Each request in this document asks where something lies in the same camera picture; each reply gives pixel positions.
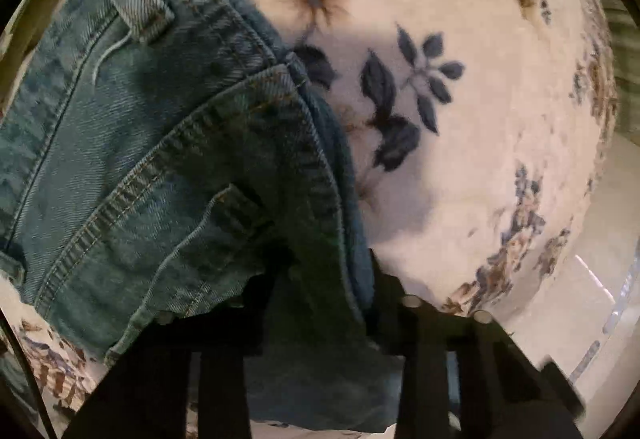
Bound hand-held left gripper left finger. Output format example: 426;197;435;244
62;246;296;439

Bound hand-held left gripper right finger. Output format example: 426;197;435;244
366;249;586;439

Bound blue denim pants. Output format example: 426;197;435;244
0;0;406;434

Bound white floral blanket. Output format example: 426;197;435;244
0;0;621;439

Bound green striped curtain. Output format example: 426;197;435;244
592;0;640;140

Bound black cable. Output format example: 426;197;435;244
0;306;58;439

